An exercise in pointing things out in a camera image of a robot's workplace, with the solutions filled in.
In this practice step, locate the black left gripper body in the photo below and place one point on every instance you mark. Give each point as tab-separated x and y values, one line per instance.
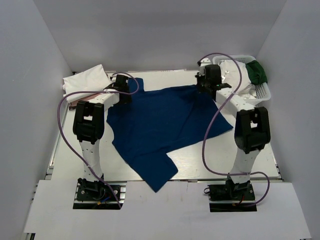
127	89

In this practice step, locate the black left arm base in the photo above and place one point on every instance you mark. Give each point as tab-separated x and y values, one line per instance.
95	195

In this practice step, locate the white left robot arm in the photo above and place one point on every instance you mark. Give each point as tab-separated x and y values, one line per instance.
89	123

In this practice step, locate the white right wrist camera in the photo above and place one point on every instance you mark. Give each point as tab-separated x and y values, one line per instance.
203	62

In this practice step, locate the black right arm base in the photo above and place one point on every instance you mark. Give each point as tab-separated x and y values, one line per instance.
231	197

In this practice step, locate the white plastic basket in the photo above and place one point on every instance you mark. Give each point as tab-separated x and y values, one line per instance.
262	91

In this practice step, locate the dark green t shirt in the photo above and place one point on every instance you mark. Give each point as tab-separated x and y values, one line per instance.
256	73

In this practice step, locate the folded pink t shirt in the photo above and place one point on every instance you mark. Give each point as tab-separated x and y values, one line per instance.
75	97

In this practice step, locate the folded white t shirt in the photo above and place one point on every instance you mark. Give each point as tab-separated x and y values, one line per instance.
94	79

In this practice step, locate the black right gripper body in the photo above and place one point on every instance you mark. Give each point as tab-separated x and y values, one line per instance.
201	84

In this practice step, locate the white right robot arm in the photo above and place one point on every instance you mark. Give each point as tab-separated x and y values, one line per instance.
252	127

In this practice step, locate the white t shirt in basket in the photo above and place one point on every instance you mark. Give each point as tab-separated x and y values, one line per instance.
230	75

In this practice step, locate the blue t shirt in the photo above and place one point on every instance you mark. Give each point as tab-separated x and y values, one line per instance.
158	122

